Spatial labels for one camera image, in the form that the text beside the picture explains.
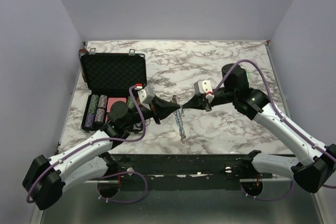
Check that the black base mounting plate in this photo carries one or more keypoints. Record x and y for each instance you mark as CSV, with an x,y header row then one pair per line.
x,y
163,172

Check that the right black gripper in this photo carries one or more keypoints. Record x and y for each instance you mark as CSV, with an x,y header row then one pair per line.
x,y
198,103

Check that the green poker chip stack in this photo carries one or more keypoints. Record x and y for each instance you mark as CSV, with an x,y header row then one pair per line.
x,y
130,103

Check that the purple poker chip stack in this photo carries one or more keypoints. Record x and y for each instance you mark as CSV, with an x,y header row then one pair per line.
x,y
95,112

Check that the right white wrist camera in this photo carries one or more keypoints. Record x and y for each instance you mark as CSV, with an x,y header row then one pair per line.
x,y
204,87

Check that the pink playing card deck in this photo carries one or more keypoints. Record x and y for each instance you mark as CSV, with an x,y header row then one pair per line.
x,y
112,101

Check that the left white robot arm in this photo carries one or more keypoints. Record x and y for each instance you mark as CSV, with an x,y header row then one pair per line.
x,y
48,178

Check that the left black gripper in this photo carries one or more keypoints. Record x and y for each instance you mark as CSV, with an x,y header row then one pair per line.
x,y
160,108

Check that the green tagged key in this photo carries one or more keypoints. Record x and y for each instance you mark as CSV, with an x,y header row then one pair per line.
x,y
248,74

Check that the black poker chip case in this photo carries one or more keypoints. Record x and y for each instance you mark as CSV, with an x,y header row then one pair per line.
x,y
112,74

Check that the grey blue spiral keyring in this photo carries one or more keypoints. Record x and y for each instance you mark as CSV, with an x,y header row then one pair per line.
x,y
179,122

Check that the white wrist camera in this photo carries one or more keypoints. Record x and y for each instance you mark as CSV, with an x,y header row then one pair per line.
x,y
146,95
204,87

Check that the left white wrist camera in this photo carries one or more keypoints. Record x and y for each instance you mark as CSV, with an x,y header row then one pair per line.
x,y
146,95

